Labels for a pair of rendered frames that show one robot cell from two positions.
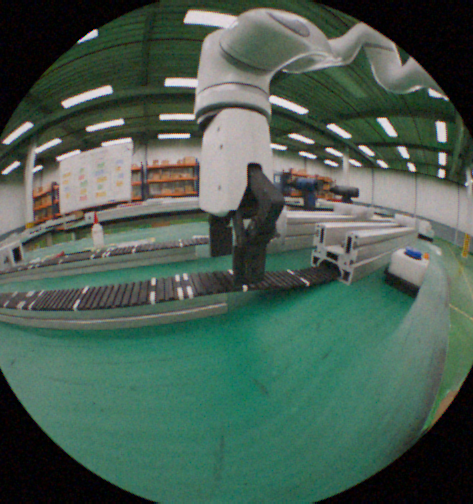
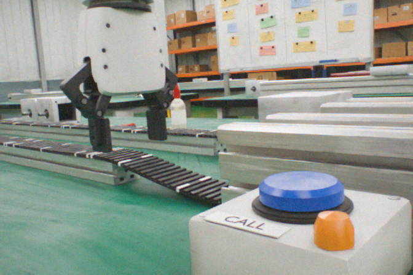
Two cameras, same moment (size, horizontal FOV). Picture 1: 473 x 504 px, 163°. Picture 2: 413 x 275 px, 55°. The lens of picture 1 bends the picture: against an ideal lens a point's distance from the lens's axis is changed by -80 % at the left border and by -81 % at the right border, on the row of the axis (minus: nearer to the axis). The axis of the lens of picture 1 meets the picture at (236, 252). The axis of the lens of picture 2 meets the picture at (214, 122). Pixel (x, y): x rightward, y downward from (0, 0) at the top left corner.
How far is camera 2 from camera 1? 0.48 m
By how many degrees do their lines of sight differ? 63
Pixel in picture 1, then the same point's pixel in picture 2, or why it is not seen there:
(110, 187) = (326, 33)
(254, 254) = (93, 125)
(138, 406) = not seen: outside the picture
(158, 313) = (83, 169)
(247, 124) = (83, 25)
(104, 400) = not seen: outside the picture
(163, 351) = (51, 185)
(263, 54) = not seen: outside the picture
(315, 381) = (24, 221)
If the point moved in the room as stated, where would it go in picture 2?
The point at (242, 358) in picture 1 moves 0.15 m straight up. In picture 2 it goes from (56, 199) to (41, 65)
